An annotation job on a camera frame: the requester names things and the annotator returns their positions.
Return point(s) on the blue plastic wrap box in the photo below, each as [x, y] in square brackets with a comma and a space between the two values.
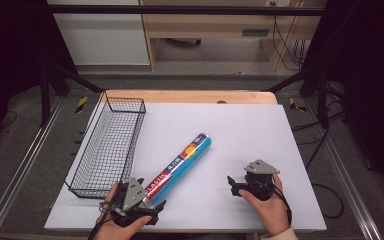
[180, 166]

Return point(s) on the wooden desk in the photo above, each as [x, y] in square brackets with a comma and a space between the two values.
[213, 25]

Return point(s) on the black curtain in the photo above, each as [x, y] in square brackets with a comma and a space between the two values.
[366, 83]
[11, 56]

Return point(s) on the wooden table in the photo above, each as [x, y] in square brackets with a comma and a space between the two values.
[186, 96]

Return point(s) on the black metal frame stand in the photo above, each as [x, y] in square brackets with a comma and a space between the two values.
[316, 90]
[48, 90]

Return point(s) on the white table mat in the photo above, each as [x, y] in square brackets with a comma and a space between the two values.
[233, 140]

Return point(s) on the white cabinet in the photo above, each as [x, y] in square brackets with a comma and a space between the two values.
[103, 36]

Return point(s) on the aluminium floor rail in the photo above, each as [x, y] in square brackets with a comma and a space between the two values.
[16, 173]
[346, 180]

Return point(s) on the black horizontal frame bar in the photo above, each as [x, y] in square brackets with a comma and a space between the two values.
[180, 10]

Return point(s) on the yellow black striped tape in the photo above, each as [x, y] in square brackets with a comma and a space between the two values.
[81, 104]
[295, 105]

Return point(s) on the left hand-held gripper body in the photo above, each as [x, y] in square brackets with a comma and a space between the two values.
[132, 195]

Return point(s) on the person's right hand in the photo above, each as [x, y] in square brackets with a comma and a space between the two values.
[270, 211]

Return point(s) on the person's left hand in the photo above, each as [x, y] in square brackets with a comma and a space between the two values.
[116, 231]

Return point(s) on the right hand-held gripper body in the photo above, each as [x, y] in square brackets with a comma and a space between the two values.
[259, 181]

